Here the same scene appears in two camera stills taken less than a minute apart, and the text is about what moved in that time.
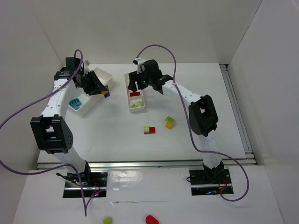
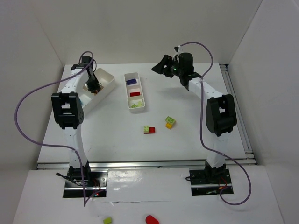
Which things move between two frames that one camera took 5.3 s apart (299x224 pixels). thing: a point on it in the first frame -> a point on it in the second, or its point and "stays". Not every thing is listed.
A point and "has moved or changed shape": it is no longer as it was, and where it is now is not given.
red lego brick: (134, 94) stays
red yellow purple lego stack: (106, 93) has moved or changed shape
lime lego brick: (139, 105) stays
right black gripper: (136, 77) -> (167, 66)
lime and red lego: (149, 130) stays
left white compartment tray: (79, 101) stays
